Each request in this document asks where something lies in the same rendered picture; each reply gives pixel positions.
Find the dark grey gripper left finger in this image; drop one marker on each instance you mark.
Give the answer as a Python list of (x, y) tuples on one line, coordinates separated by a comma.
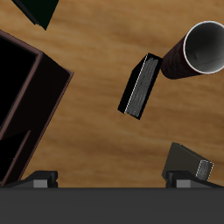
[(43, 178)]

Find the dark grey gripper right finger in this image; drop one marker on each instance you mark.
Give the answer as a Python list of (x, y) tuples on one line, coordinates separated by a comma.
[(180, 178)]

